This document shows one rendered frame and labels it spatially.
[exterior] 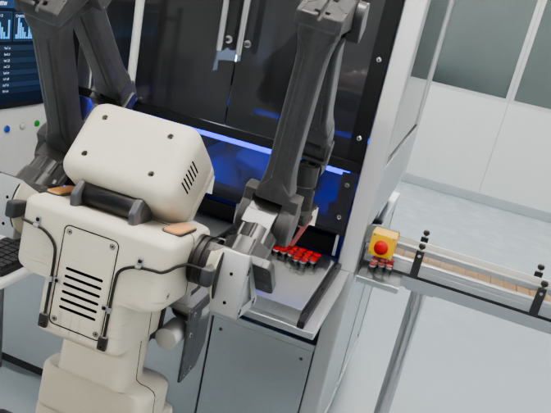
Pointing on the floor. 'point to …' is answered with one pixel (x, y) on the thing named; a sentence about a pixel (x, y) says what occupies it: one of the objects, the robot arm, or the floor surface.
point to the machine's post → (366, 192)
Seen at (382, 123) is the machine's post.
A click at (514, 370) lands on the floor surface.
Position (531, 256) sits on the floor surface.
